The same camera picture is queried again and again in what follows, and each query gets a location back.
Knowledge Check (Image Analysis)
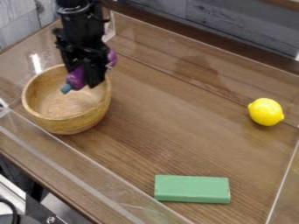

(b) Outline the purple toy eggplant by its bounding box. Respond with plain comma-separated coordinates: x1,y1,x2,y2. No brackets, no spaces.
61,50,118,94

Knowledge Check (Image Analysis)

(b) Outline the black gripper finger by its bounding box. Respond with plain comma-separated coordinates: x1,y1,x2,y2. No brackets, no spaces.
58,44,83,72
85,57,109,88

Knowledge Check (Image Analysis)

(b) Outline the green rectangular block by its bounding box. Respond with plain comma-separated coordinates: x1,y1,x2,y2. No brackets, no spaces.
154,175,231,204

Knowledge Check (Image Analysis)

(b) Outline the clear acrylic corner bracket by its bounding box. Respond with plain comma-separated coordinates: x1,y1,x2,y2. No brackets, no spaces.
103,9,117,42

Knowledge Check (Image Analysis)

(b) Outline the yellow toy lemon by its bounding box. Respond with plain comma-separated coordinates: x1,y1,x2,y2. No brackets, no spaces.
247,98,286,127

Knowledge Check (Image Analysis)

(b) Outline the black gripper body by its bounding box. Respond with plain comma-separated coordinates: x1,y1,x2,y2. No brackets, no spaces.
53,5,109,61

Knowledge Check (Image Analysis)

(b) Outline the clear acrylic back wall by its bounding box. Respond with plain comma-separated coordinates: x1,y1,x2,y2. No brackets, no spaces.
110,9,299,127

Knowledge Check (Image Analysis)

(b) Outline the clear acrylic front wall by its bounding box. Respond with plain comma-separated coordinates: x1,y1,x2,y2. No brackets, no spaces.
0,99,194,224

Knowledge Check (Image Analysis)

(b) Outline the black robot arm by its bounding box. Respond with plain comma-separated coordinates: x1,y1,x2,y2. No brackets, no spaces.
53,0,111,94

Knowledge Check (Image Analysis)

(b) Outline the clear acrylic wall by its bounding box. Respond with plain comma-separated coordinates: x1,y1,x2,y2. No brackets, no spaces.
110,9,299,127
0,99,194,224

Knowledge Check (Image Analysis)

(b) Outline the brown wooden bowl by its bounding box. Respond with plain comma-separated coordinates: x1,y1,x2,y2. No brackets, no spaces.
22,64,113,135

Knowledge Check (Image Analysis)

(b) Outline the black cable on floor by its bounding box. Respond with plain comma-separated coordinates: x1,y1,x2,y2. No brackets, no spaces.
0,198,22,224

